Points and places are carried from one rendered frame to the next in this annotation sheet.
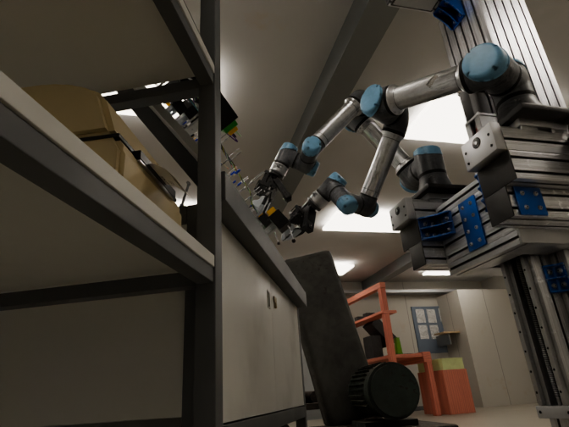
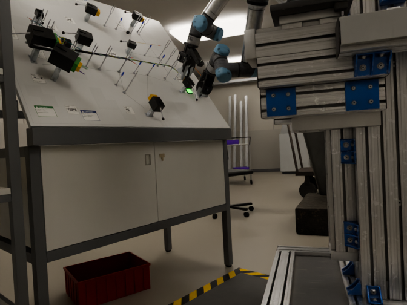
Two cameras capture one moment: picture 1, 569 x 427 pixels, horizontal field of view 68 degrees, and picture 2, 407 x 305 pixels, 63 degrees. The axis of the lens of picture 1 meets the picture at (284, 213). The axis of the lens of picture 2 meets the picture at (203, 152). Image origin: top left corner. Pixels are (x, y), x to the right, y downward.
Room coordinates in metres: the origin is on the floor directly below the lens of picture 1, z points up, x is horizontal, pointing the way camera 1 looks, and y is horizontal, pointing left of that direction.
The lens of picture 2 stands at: (0.07, -1.03, 0.77)
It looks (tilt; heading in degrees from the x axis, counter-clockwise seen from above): 1 degrees down; 33
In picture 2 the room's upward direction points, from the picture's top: 3 degrees counter-clockwise
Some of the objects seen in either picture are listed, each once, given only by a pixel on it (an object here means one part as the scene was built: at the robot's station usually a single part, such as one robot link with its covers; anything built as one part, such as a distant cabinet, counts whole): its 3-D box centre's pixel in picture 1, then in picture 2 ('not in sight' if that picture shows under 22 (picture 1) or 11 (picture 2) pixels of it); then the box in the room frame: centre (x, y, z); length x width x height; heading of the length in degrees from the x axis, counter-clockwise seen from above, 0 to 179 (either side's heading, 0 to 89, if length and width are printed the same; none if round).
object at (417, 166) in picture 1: (428, 162); not in sight; (1.62, -0.64, 1.33); 0.13 x 0.12 x 0.14; 8
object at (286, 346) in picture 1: (287, 348); (193, 176); (1.61, 0.02, 0.60); 0.55 x 0.03 x 0.39; 171
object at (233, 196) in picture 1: (273, 265); (155, 135); (1.34, 0.05, 0.83); 1.18 x 0.05 x 0.06; 171
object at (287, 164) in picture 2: not in sight; (294, 144); (7.97, 1.42, 0.68); 0.68 x 0.60 x 1.37; 105
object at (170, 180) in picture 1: (169, 182); not in sight; (0.53, 0.16, 0.73); 0.06 x 0.05 x 0.03; 174
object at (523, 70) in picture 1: (509, 84); not in sight; (1.13, -0.76, 1.33); 0.13 x 0.12 x 0.14; 132
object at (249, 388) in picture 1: (246, 328); (106, 189); (1.07, 0.11, 0.60); 0.55 x 0.02 x 0.39; 171
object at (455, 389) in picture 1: (399, 351); not in sight; (8.29, -1.94, 1.08); 1.73 x 1.49 x 2.16; 15
